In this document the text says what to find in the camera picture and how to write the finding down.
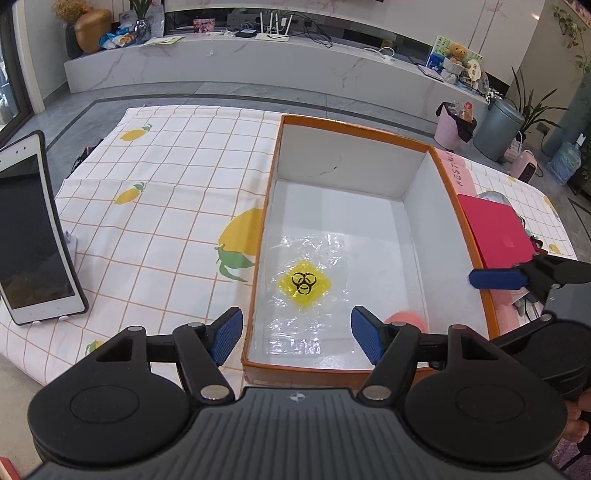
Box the marble television console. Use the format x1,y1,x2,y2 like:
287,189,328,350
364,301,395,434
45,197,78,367
64,31,511,124

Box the pink waste bin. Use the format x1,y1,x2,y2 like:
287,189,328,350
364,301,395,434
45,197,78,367
435,102,476,153

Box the red gift box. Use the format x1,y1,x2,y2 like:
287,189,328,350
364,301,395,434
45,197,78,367
457,194,541,271

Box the white router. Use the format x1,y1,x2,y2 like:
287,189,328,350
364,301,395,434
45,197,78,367
256,13,296,43

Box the round paper fan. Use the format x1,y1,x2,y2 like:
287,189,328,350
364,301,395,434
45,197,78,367
464,60,484,89

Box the grey trash can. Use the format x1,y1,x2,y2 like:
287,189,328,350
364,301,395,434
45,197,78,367
473,98,526,162

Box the potted long-leaf plant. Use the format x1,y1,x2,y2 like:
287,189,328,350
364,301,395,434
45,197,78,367
510,67,573,149

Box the blue water bottle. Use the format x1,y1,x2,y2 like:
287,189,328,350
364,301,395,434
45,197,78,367
547,141,583,185

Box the snack packets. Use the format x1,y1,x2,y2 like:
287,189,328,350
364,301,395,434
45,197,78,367
99,25,138,51

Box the pink small heater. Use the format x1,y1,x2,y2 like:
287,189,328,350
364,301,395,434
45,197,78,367
510,150,542,182

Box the green picture card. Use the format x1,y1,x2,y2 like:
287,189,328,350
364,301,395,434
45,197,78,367
427,36,483,75

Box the hanging vine plant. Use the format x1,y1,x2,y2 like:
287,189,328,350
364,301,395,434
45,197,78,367
551,0,591,52

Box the orange cardboard box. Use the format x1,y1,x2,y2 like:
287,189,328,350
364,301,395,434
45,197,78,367
241,114,502,393

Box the gold vase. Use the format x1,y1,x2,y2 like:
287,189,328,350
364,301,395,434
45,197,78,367
74,8,114,54

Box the grey cloth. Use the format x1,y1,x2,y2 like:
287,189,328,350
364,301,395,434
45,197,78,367
478,189,514,206

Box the person's right hand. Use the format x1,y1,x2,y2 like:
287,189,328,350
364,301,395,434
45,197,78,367
564,401,591,446

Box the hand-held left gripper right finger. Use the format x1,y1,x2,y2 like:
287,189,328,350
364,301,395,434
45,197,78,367
351,305,509,401

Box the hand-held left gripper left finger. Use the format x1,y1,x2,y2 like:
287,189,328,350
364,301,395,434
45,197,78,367
85,307,244,401

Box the white wrapped bouquet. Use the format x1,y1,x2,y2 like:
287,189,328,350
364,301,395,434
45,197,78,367
441,58,467,85

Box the dried flowers in dark vase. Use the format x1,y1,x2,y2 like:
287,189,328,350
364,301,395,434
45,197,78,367
52,0,89,60

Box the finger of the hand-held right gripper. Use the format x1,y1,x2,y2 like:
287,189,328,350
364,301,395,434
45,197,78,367
490,313,556,350
468,254,591,303

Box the lemon printed tablecloth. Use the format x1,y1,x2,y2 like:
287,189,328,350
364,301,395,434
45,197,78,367
0,104,580,402

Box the white tablet in black case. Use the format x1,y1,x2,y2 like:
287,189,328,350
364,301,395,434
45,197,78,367
0,130,89,326

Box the black notebook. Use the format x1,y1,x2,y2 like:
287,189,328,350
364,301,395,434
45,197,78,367
418,62,447,82

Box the clear bag with yellow mark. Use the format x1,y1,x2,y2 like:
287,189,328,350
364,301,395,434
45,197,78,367
259,233,370,356

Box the pink ball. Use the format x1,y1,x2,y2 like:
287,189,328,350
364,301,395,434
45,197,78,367
384,310,424,333

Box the glass vase with plant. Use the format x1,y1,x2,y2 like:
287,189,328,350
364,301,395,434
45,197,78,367
128,0,154,45

